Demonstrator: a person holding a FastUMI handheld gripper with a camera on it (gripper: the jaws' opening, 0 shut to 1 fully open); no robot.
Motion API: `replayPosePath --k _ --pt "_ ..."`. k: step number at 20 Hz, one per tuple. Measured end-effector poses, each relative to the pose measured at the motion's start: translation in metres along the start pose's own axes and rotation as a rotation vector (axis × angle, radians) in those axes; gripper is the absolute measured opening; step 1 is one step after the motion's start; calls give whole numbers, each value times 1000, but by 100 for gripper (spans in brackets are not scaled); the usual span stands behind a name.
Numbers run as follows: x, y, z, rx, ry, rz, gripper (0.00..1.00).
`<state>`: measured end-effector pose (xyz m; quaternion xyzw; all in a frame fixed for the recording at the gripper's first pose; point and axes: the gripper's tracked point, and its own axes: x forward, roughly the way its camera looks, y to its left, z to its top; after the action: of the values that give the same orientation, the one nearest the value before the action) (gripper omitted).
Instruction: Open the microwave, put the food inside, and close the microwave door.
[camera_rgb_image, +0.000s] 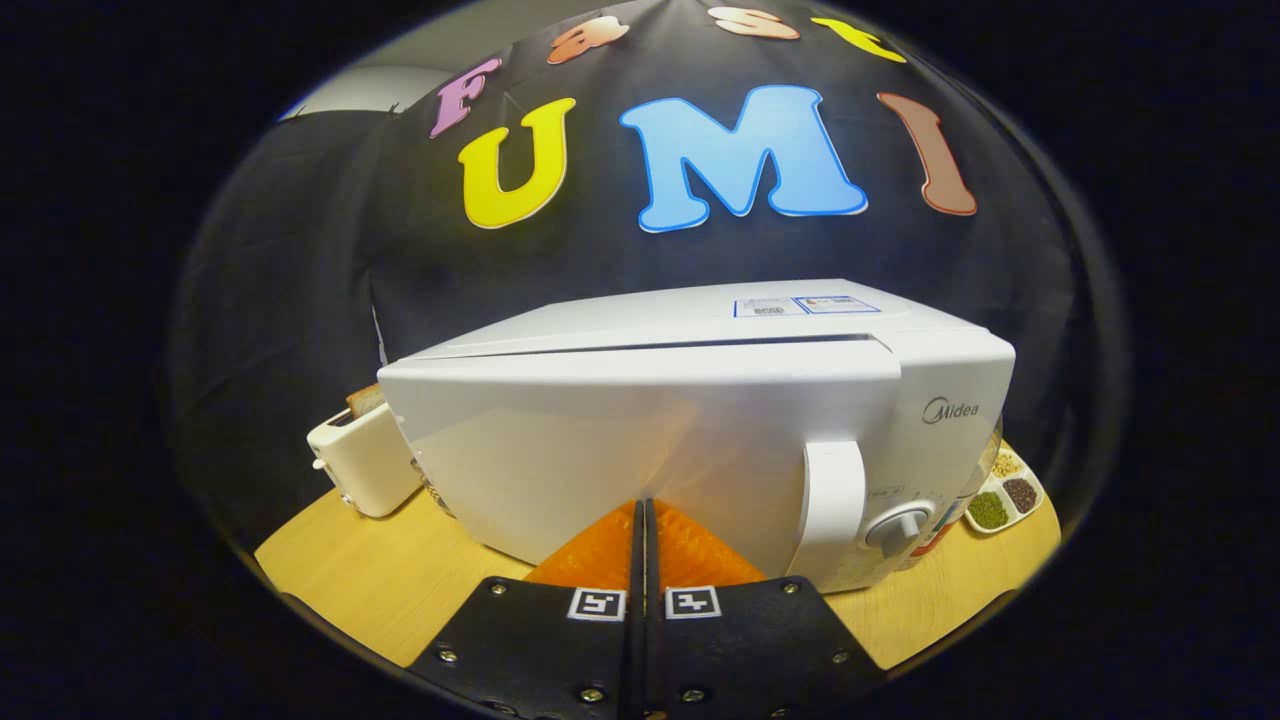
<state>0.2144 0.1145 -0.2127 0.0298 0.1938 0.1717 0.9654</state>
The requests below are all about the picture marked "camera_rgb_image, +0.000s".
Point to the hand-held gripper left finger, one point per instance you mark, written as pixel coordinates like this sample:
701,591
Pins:
550,650

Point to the white microwave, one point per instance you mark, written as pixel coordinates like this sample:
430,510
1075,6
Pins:
600,440

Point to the toast slice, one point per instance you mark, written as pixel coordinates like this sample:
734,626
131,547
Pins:
365,400

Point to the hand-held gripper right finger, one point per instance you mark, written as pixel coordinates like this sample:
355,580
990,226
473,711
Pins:
740,650

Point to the white toaster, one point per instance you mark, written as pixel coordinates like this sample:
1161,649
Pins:
365,465

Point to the white divided dish of beans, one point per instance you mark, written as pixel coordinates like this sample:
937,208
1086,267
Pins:
1005,495

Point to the clear plastic bottle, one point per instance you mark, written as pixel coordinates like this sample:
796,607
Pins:
935,535

